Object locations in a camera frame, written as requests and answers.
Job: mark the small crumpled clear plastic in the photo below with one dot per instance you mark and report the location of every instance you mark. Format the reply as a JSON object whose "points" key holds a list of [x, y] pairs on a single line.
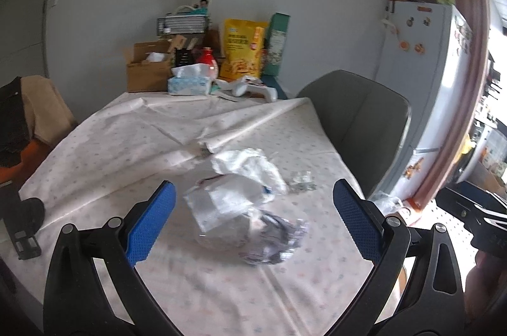
{"points": [[302, 181]]}

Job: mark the wire basket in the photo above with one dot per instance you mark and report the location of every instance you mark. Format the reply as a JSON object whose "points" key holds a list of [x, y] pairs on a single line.
{"points": [[182, 24]]}

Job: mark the white tissue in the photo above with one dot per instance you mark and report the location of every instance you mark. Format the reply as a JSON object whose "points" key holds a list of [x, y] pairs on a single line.
{"points": [[252, 164]]}

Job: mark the white handheld device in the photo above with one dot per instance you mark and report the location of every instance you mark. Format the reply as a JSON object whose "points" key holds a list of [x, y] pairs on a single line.
{"points": [[248, 84]]}

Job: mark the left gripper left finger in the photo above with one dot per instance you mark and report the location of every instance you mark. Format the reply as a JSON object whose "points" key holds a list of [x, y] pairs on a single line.
{"points": [[75, 302]]}

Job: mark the white plastic wrapper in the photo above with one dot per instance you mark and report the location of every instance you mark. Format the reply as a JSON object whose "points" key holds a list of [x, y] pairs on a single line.
{"points": [[217, 200]]}

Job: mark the white dotted tablecloth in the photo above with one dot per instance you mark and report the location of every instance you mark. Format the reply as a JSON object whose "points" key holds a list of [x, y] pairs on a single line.
{"points": [[122, 153]]}

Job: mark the brown cardboard box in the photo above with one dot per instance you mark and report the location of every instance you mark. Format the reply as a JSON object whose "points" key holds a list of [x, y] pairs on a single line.
{"points": [[148, 64]]}

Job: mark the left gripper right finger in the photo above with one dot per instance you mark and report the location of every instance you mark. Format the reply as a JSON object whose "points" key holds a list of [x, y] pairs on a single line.
{"points": [[432, 303]]}

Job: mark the red white bottle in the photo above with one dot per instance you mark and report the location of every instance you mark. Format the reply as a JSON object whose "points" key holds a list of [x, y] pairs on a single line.
{"points": [[206, 57]]}

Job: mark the light blue refrigerator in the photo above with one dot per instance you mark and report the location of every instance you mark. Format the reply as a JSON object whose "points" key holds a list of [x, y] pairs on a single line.
{"points": [[424, 45]]}

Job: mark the yellow snack bag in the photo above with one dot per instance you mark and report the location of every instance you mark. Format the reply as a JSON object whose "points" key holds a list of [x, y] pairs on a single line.
{"points": [[243, 41]]}

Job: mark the person right hand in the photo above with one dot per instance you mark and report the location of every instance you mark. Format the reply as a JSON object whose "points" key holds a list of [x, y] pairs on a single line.
{"points": [[482, 284]]}

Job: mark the blue tissue box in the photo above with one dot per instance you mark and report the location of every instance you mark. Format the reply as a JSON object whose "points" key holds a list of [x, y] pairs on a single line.
{"points": [[192, 80]]}

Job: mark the grey chair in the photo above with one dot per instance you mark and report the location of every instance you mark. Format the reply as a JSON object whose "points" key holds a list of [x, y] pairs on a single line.
{"points": [[366, 122]]}

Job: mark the clear foil wrapper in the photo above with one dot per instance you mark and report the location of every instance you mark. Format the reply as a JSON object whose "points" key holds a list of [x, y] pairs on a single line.
{"points": [[257, 237]]}

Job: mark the green tall box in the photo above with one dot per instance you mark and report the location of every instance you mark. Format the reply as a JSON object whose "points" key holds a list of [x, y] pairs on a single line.
{"points": [[275, 41]]}

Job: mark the pink curtain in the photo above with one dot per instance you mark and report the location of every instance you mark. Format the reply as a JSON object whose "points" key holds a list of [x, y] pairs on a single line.
{"points": [[468, 86]]}

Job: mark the tan chair with clothes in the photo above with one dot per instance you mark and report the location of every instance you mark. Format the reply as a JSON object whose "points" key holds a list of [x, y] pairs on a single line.
{"points": [[34, 119]]}

